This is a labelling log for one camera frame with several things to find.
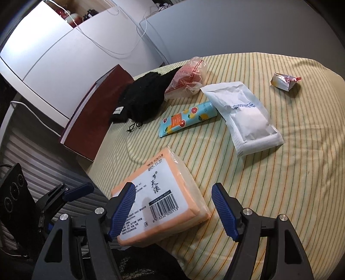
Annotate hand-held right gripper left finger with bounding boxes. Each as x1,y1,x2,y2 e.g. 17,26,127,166
32,182,136,280

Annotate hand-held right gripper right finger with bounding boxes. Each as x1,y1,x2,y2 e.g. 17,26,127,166
211,182,315,280

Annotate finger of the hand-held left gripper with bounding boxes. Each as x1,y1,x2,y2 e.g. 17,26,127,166
36,182,94,216

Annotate orange tissue pack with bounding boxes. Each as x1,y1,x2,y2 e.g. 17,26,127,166
110,147,212,247

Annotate black knit glove white label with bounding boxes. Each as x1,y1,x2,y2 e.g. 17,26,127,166
111,81,162,125

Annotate dark cloth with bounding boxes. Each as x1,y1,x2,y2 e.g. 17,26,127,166
109,242,186,280

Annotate brown flat box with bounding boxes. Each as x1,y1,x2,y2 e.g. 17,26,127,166
60,65,134,162

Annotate striped yellow cloth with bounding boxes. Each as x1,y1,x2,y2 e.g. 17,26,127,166
86,52,345,280

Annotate white sealed pouch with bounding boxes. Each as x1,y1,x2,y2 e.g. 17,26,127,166
200,81,284,157

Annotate teal fruit print tube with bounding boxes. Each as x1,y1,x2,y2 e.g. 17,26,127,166
160,102,218,138

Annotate white cabinet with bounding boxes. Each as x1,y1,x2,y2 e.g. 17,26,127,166
0,0,166,129

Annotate clear plastic bag red contents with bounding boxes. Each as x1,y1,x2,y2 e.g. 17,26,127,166
164,57,208,101

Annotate crumpled silver red wrapper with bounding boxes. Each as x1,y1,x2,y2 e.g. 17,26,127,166
271,73,302,92

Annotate red jar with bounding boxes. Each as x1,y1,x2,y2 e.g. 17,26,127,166
67,14,82,28

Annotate white cable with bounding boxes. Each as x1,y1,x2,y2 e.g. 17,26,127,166
43,0,151,59
138,16,168,66
10,100,65,138

